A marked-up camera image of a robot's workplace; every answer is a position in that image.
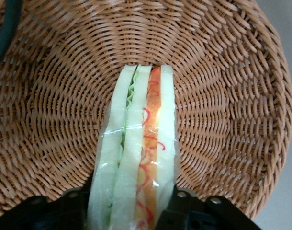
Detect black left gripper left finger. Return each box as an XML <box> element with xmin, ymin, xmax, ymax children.
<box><xmin>0</xmin><ymin>171</ymin><xmax>93</xmax><ymax>230</ymax></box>

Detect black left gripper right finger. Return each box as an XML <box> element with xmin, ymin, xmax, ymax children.
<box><xmin>157</xmin><ymin>184</ymin><xmax>259</xmax><ymax>230</ymax></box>

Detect triangle sandwich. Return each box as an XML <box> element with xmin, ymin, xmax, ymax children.
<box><xmin>85</xmin><ymin>64</ymin><xmax>180</xmax><ymax>230</ymax></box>

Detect round brown wicker basket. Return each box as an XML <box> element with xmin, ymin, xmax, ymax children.
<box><xmin>0</xmin><ymin>0</ymin><xmax>292</xmax><ymax>220</ymax></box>

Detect black arm-mounted cable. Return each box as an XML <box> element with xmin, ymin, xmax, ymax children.
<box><xmin>0</xmin><ymin>0</ymin><xmax>22</xmax><ymax>69</ymax></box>

